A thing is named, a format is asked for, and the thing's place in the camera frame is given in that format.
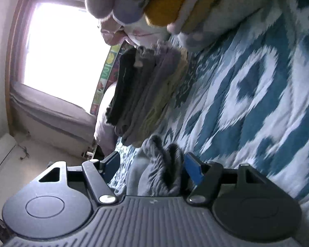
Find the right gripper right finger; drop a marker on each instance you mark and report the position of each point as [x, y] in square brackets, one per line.
[205, 177]

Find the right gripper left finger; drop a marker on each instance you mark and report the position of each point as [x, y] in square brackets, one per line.
[98, 174]

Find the grey fleece garment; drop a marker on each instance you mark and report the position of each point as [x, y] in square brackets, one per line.
[156, 172]

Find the stack of folded dark clothes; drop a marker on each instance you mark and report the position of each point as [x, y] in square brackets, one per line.
[147, 79]

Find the pile of unfolded clothes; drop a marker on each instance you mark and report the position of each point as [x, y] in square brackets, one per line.
[124, 20]

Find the pink pillow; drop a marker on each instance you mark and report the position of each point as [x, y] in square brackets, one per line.
[104, 134]

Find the blue white patterned quilt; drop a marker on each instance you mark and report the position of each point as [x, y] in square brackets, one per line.
[243, 99]

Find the colourful patterned headboard strip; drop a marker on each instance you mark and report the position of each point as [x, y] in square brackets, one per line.
[109, 74]

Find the mustard yellow knit garment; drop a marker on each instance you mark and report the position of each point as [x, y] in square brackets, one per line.
[175, 2]

